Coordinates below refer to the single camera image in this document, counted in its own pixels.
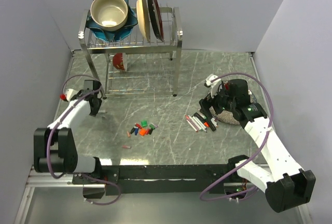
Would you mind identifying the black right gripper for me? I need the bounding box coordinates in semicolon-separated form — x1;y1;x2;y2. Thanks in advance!
199;83;236;120

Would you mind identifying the black capped marker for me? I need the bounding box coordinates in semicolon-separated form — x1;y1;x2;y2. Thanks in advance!
195;117;207;133

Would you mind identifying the pink highlighter pen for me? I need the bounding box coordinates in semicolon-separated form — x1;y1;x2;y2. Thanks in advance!
189;116;203;131

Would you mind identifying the green marker cap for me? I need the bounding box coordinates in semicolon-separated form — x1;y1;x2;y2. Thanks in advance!
141;120;148;127

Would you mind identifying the green black marker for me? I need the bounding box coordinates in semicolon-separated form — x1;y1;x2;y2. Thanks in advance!
205;117;216;132

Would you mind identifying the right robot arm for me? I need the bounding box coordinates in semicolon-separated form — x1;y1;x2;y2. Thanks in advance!
199;74;316;213

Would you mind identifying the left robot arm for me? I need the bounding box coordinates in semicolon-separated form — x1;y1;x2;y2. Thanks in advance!
34;79;103;184

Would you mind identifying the speckled grey plate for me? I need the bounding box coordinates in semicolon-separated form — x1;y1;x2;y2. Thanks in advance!
211;90;257;125

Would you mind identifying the steel dish rack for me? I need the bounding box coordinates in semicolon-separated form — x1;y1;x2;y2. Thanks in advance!
78;7;183;98

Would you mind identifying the small red patterned bowl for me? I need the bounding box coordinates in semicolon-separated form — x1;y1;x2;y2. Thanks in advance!
112;53;128;72

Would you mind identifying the blue wavy bowl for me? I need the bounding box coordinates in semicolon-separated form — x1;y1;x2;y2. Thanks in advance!
86;0;138;42

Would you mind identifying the beige ceramic bowl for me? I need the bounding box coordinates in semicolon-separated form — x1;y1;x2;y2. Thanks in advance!
90;0;129;31

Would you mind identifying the cream plate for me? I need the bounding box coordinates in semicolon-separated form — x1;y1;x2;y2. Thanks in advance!
136;0;150;42

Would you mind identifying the dark red plate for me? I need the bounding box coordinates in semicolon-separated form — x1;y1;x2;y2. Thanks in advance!
147;0;164;42

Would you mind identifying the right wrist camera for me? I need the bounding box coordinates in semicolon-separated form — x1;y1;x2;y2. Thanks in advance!
204;74;223;98

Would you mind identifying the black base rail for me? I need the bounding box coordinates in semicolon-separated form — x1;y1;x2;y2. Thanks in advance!
89;164;232;194

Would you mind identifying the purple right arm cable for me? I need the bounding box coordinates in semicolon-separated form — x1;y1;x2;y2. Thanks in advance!
199;72;274;202

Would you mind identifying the aluminium frame rail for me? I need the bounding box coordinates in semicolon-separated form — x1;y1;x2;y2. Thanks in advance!
25;163;301;187

